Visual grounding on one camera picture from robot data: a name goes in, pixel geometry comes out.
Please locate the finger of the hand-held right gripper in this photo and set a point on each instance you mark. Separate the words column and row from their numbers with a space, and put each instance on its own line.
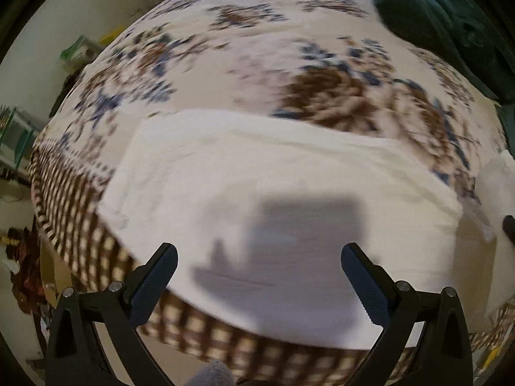
column 510, row 227

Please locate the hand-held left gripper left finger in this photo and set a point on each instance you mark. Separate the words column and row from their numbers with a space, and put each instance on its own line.
column 155, row 279

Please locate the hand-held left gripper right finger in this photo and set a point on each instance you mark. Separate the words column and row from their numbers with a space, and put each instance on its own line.
column 364, row 281

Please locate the white pants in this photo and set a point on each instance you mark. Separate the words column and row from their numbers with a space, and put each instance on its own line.
column 281, row 217

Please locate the grey knitted sock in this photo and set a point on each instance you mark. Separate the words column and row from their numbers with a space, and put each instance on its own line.
column 211, row 374

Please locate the red patterned cloth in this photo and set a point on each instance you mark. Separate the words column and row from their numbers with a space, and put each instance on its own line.
column 26, row 273

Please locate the green shelf rack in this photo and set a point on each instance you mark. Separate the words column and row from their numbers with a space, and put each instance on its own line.
column 18, row 136

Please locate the dark green cloth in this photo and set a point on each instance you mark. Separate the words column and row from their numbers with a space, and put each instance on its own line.
column 442, row 28

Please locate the floral printed blanket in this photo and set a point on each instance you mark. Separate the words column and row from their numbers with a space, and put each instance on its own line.
column 257, row 88

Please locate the green plastic box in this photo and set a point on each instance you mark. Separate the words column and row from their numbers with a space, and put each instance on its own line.
column 78, row 52

